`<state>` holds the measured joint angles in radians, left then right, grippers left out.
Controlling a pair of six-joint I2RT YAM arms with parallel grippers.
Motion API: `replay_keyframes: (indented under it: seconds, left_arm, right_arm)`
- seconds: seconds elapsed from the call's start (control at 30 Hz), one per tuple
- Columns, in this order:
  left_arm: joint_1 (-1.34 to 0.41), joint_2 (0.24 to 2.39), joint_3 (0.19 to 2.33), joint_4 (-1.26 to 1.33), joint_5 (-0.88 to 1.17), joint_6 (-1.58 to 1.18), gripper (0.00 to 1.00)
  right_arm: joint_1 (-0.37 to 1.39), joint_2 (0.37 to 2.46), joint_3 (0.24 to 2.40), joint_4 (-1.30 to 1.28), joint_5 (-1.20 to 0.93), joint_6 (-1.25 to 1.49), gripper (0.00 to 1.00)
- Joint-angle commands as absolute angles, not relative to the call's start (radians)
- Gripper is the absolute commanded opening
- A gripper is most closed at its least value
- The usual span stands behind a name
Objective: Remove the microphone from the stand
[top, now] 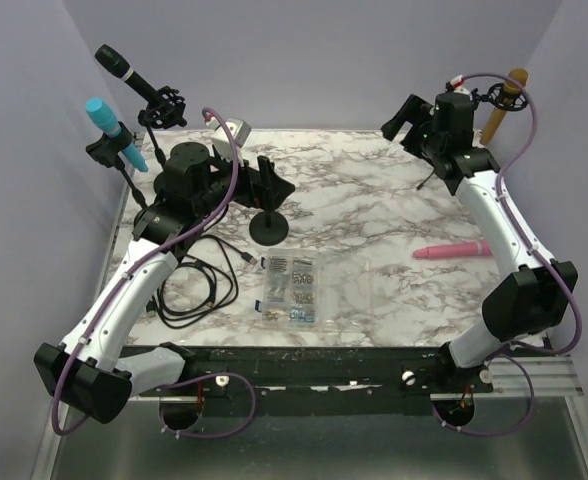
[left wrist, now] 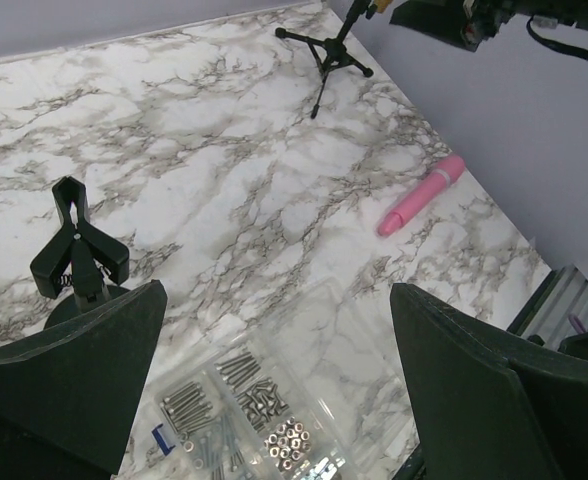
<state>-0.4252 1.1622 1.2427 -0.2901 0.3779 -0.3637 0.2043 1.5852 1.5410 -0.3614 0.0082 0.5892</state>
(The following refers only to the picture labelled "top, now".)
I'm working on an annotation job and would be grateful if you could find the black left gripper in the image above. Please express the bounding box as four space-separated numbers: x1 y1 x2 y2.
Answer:
194 147 295 217

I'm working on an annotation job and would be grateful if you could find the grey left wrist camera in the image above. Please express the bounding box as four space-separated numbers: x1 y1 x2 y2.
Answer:
211 118 252 162

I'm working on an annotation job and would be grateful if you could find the black microphone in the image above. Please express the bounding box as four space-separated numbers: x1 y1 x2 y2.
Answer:
94 44 162 105

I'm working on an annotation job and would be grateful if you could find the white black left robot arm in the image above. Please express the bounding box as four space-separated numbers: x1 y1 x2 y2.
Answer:
34 142 295 424

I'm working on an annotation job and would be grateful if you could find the clear plastic screw box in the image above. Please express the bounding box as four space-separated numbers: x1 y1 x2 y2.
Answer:
252 247 375 334

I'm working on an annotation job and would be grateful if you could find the black shock-mount round-base stand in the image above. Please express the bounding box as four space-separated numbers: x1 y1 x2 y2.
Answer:
137 86 189 194

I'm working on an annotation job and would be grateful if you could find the gold microphone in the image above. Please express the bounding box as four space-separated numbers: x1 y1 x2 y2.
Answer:
480 68 529 145

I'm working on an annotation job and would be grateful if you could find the black tripod shock-mount stand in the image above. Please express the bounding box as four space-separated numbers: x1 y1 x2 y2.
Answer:
418 83 528 194

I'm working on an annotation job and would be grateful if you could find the pink microphone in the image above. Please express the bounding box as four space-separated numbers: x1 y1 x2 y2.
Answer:
412 240 492 260

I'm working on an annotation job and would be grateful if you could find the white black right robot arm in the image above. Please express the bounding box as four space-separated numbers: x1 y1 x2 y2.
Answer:
381 92 578 392

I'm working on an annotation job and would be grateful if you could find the black round-base mic stand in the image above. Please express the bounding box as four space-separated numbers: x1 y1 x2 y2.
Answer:
249 197 289 246

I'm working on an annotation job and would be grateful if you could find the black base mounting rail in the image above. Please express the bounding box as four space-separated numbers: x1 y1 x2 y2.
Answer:
76 342 558 419

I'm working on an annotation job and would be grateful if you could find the blue microphone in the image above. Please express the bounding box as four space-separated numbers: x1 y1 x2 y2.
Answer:
85 97 148 172

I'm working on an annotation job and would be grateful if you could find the black clip round-base stand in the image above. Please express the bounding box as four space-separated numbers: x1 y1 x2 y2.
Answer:
84 127 160 237

